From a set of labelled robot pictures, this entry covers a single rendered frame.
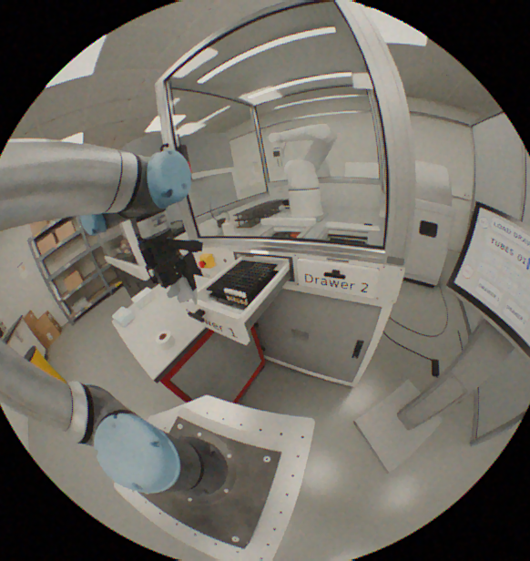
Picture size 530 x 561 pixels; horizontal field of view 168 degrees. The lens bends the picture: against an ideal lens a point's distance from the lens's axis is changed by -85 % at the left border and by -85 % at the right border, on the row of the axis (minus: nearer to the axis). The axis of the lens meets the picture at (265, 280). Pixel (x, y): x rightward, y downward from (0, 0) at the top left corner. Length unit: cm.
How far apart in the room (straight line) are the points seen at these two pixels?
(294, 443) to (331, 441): 79
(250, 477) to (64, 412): 35
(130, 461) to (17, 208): 28
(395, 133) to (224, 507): 93
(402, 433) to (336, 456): 42
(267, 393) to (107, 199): 130
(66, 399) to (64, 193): 28
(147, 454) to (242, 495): 24
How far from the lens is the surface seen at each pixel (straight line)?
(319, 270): 64
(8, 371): 32
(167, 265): 42
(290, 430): 47
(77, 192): 19
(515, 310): 61
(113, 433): 31
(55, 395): 34
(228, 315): 46
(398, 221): 57
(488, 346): 76
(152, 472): 27
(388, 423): 131
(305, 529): 132
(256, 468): 44
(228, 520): 48
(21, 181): 18
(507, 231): 68
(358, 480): 128
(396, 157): 56
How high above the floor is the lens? 122
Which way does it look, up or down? 32 degrees down
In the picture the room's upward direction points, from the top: 11 degrees counter-clockwise
